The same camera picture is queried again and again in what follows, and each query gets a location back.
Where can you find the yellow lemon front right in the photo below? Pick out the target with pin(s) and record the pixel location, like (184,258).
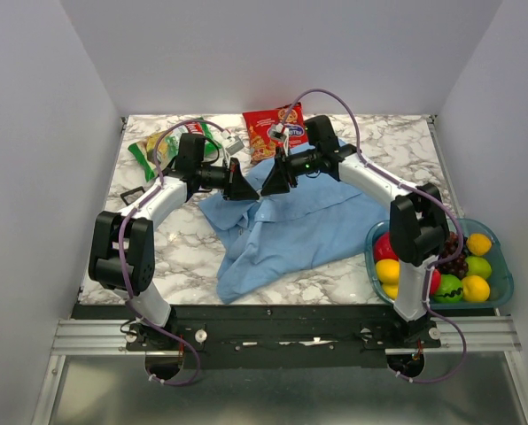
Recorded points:
(475,289)

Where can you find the green chips bag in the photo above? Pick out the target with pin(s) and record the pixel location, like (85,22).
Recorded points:
(143,150)

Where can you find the dark purple grape bunch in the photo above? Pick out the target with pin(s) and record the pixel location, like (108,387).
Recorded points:
(458,266)

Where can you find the light blue shirt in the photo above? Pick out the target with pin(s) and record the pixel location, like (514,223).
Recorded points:
(319,221)

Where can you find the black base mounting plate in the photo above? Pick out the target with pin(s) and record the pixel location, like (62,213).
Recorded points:
(210,337)

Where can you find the green lime lower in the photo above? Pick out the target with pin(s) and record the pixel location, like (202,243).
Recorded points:
(449,291)

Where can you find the yellow lemon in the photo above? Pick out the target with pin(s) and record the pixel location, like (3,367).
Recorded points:
(479,244)
(388,271)
(475,289)
(391,290)

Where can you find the green lime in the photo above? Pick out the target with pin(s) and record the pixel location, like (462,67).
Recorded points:
(478,266)
(449,291)

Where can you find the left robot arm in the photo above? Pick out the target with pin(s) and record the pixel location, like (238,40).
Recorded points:
(122,255)

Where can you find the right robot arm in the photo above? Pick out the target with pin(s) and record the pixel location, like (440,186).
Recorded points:
(418,226)

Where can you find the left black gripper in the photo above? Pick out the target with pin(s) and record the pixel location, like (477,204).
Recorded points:
(236,186)

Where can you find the yellow lemon upper left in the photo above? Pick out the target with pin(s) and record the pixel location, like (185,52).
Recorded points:
(388,271)

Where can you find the green lime upper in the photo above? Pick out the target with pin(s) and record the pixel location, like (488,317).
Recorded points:
(478,266)

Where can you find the red apple toy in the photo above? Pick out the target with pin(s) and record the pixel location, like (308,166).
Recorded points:
(435,282)

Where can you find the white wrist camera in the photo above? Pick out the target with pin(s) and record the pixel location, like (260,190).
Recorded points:
(232,145)
(280,135)

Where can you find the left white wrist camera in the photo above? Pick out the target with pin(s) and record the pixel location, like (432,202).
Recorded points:
(232,145)

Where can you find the red candy bag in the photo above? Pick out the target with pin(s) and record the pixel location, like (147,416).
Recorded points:
(261,124)

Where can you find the aluminium rail frame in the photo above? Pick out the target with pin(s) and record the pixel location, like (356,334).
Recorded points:
(93,378)

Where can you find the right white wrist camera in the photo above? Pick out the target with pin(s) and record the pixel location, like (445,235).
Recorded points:
(280,135)

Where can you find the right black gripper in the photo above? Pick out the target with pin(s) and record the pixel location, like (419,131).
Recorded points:
(279,176)

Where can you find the yellow lemon lower left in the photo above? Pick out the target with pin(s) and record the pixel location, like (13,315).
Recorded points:
(391,290)

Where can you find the teal plastic fruit container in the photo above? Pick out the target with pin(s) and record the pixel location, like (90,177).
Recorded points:
(501,280)

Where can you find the red dragon fruit toy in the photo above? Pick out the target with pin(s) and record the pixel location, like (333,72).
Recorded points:
(382,248)

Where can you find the yellow lemon back right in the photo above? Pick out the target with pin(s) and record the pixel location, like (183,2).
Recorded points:
(479,244)

